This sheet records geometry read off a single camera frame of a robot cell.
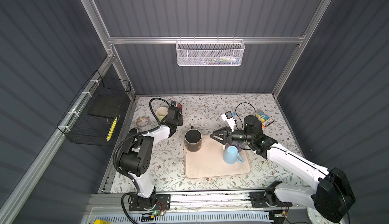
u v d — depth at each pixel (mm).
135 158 485
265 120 1037
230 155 788
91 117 721
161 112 959
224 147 871
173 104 854
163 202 727
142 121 1051
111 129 690
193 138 852
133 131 965
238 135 655
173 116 754
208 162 879
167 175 824
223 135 654
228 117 668
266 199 689
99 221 616
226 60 914
